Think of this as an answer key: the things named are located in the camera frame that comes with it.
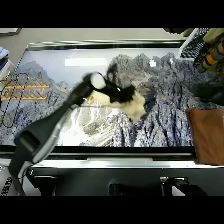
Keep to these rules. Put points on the brown garment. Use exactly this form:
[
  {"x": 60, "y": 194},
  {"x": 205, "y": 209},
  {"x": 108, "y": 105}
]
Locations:
[{"x": 207, "y": 136}]

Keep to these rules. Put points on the checked shirt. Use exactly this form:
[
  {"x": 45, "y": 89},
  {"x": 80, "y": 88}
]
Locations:
[{"x": 192, "y": 45}]

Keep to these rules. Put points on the cream garment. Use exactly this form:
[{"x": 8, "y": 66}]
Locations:
[{"x": 135, "y": 106}]

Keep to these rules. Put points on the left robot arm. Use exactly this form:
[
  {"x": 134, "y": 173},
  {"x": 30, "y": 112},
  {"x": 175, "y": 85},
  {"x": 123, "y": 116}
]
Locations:
[{"x": 43, "y": 133}]

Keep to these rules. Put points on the blue garment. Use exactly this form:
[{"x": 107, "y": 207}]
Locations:
[{"x": 2, "y": 53}]

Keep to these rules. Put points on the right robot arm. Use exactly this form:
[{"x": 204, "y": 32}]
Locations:
[{"x": 181, "y": 187}]

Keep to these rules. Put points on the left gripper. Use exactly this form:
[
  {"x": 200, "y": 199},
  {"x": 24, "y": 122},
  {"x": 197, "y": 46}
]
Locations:
[{"x": 119, "y": 92}]

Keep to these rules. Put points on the silver frame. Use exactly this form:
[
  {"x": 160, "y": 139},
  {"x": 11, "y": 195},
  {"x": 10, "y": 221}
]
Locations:
[{"x": 116, "y": 163}]

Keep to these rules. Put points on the black garment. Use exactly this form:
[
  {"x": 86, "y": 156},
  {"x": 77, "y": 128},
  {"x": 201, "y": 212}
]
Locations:
[{"x": 211, "y": 93}]

